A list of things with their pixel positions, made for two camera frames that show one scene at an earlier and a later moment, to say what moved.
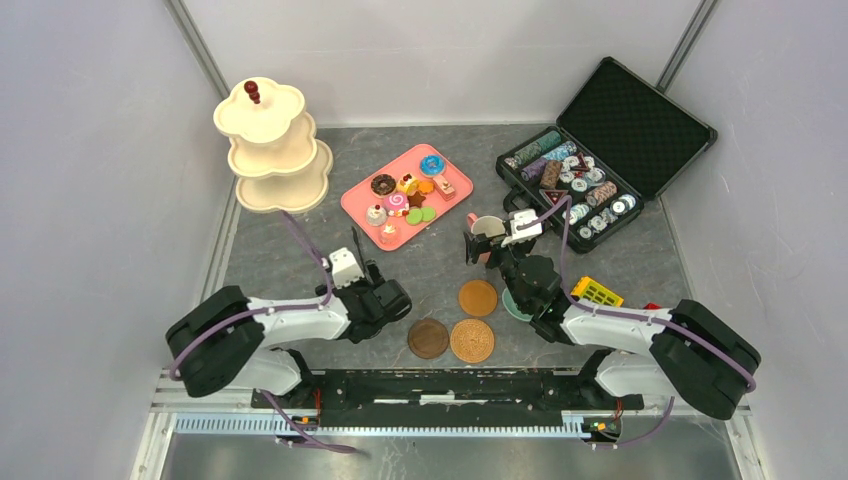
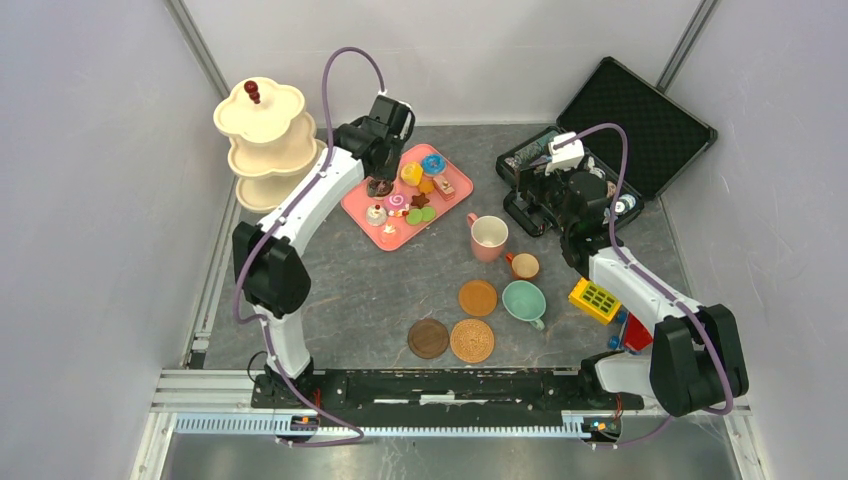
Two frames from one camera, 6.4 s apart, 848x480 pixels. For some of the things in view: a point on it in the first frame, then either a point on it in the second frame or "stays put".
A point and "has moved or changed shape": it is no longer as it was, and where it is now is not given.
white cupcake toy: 376,215 stays put
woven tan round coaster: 472,341 stays put
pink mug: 490,225 stays put
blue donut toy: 432,165 stays put
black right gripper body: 500,257 to 550,189
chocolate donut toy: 382,185 stays put
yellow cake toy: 408,185 has moved or changed shape
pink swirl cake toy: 396,204 stays put
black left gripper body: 361,286 to 391,167
